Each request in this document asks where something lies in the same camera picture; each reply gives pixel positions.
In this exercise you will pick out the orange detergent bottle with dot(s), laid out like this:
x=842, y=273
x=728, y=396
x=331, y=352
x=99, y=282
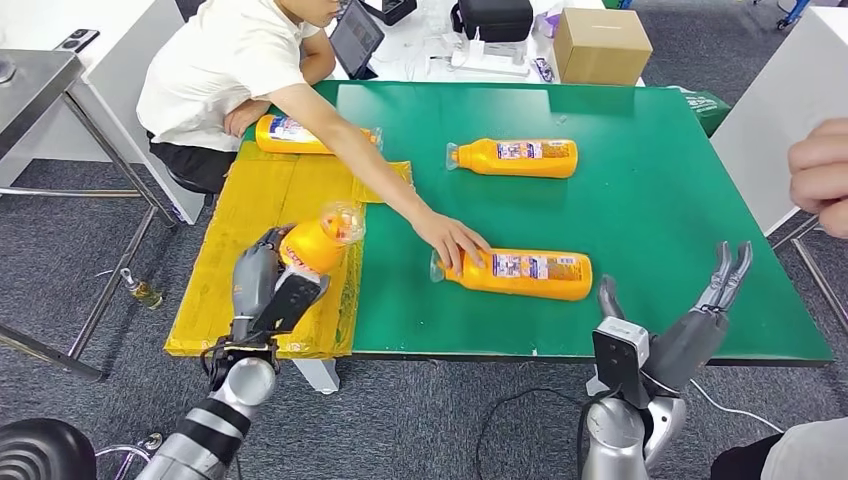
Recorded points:
x=291, y=142
x=311, y=248
x=490, y=166
x=530, y=288

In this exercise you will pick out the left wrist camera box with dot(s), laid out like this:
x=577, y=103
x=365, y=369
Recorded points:
x=291, y=301

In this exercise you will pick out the person's hand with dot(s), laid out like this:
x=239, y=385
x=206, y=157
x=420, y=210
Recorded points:
x=821, y=179

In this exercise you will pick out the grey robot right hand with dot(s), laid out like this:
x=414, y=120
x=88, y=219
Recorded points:
x=682, y=351

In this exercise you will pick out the metal desk frame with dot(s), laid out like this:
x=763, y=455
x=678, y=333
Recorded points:
x=795, y=244

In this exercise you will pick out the white table leg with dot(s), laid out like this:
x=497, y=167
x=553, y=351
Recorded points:
x=318, y=376

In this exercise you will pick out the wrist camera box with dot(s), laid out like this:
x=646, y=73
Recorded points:
x=619, y=358
x=291, y=301

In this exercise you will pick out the purple plastic bag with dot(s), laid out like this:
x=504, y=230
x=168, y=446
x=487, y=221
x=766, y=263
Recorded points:
x=546, y=25

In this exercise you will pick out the yellow taped cardboard mat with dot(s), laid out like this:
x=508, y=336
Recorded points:
x=265, y=192

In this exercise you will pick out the person's left hand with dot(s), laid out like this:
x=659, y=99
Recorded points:
x=242, y=119

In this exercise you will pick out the person's right hand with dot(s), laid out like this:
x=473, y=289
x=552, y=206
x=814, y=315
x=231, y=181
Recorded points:
x=450, y=242

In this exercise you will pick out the black device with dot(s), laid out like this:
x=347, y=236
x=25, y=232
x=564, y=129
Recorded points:
x=391, y=10

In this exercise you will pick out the person's right forearm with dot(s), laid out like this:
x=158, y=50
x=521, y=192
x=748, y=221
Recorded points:
x=384, y=182

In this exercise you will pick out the chrome stool base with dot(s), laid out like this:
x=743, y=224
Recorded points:
x=154, y=442

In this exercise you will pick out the small printed packet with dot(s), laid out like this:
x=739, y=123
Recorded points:
x=542, y=69

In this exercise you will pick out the black smartphone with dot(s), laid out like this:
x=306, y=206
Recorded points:
x=77, y=41

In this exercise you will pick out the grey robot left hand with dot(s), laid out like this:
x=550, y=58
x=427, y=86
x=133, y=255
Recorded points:
x=252, y=285

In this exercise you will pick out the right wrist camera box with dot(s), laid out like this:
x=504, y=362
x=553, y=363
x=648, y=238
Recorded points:
x=619, y=358

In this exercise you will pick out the blue metal frame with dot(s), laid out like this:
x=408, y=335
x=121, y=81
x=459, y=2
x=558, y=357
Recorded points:
x=792, y=13

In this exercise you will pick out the stainless steel table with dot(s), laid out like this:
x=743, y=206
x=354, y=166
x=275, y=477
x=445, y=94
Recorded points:
x=33, y=86

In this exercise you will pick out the dark tablet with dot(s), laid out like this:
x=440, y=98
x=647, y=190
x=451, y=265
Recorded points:
x=356, y=40

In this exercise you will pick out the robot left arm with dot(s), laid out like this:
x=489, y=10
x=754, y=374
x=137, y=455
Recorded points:
x=218, y=417

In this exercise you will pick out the green bag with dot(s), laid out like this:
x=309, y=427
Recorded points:
x=705, y=109

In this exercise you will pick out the brown cardboard box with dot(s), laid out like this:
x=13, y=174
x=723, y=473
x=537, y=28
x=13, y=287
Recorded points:
x=599, y=53

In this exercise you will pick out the black carrying case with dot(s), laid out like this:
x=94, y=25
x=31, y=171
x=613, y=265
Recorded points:
x=493, y=20

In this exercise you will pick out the small yellow liquid bottle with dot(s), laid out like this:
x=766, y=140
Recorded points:
x=147, y=295

